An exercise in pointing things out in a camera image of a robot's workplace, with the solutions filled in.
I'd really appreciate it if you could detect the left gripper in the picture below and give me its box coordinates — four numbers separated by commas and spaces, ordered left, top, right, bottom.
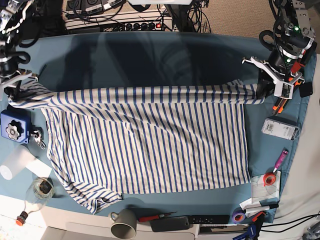
241, 56, 295, 100

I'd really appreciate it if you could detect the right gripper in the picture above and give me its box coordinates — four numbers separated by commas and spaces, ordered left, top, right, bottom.
0, 69, 38, 101

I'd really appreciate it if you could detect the blue white striped T-shirt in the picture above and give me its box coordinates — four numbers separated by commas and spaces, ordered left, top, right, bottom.
8, 80, 263, 214

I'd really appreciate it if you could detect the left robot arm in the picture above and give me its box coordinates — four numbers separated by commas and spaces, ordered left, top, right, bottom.
242, 0, 317, 100

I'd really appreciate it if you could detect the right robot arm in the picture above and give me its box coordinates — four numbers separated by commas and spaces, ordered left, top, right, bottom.
0, 0, 39, 99

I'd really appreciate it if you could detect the orange black utility knife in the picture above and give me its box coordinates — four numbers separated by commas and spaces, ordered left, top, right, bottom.
272, 97, 288, 116

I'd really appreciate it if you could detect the blue box with knob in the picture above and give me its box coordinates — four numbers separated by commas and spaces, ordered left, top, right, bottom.
0, 109, 31, 144

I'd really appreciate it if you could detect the orange black clamp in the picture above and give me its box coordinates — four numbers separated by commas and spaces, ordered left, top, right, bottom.
288, 49, 313, 89

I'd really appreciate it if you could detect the clear plastic screw box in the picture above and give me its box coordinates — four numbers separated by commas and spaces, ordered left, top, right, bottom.
261, 118, 301, 141

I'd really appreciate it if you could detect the small black square block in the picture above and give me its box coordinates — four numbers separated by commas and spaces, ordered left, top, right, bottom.
299, 81, 313, 98

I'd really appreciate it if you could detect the frosted plastic cup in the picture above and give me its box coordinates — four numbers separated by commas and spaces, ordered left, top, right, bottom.
0, 145, 36, 181

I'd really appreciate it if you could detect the purple glue tube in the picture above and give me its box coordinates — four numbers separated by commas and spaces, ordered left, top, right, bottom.
272, 149, 289, 173

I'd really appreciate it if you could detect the red tape roll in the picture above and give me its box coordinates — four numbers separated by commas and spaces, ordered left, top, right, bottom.
262, 172, 277, 186

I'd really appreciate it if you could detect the clear glass bottle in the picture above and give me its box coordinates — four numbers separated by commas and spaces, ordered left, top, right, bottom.
15, 177, 55, 226

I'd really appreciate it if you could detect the printed paper map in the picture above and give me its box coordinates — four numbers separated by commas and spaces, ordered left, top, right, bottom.
239, 171, 281, 210

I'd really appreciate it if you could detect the black marker pen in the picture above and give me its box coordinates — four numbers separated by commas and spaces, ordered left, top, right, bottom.
244, 203, 279, 214

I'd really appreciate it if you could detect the black power strip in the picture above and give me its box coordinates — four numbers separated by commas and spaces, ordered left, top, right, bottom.
65, 17, 174, 34

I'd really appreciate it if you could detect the purple tape roll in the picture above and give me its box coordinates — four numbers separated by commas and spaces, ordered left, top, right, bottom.
231, 210, 247, 224

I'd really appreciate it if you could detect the blue black bar clamp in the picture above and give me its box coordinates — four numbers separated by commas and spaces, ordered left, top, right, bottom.
232, 211, 266, 240

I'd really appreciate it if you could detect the black smartphone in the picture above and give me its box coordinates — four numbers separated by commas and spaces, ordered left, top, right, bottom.
149, 216, 190, 233

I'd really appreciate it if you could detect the grey ceramic mug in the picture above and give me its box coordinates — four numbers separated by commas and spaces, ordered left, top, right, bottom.
109, 209, 137, 240

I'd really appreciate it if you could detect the metal key ring clip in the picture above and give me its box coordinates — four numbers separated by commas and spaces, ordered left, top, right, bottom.
30, 130, 47, 150

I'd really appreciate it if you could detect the red handled screwdriver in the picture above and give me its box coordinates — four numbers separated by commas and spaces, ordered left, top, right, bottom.
138, 211, 176, 223

